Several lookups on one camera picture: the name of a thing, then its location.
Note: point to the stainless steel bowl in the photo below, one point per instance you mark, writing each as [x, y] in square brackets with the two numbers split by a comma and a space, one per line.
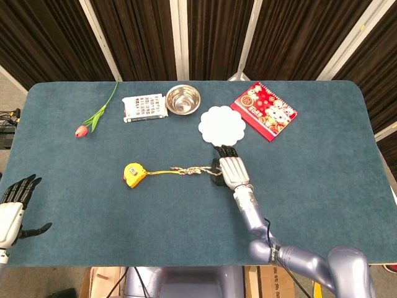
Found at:
[183, 99]

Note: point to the artificial red tulip flower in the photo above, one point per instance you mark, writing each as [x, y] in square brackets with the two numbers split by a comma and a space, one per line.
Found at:
[81, 131]

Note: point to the red spiral desk calendar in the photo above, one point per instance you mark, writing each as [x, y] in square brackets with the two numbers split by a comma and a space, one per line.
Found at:
[266, 111]

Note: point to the white partition frame post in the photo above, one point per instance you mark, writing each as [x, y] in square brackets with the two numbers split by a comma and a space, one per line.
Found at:
[350, 40]
[180, 37]
[386, 133]
[248, 46]
[12, 79]
[99, 37]

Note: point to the white flat printed box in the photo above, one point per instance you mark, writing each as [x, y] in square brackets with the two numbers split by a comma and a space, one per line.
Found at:
[142, 105]

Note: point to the brown cardboard box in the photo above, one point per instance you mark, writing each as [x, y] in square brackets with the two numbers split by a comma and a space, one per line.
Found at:
[102, 281]
[273, 284]

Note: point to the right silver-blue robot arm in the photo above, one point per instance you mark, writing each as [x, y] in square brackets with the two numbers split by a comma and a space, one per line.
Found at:
[248, 208]

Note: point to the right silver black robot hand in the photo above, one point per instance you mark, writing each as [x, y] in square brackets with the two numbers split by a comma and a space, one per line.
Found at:
[234, 172]

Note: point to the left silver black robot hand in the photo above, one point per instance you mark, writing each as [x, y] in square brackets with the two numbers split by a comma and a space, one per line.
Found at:
[9, 220]

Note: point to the white scalloped plate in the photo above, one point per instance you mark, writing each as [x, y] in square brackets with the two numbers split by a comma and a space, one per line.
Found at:
[221, 125]

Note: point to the blue table cloth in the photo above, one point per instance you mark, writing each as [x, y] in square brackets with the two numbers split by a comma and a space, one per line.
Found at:
[155, 223]

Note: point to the yellow tape measure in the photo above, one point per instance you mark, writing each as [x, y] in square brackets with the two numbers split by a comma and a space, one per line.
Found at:
[133, 177]

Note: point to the silver-blue robot torso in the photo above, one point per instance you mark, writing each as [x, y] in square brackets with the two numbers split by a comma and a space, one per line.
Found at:
[192, 285]

